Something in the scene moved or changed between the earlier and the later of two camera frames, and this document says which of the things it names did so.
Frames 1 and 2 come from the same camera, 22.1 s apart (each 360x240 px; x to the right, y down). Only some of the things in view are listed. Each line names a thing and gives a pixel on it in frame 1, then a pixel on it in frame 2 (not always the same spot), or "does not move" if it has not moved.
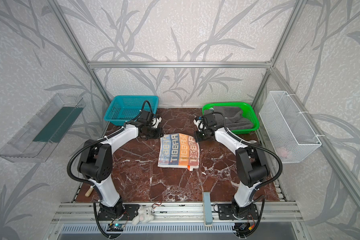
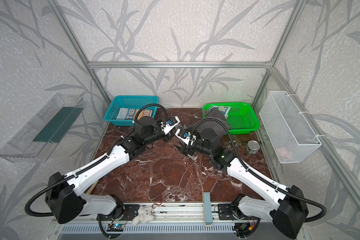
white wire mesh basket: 286,128 does not move
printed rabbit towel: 178,150 → 131,113
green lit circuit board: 115,227 does not move
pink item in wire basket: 282,151 does not move
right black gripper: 200,135 → 187,145
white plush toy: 144,215 does not move
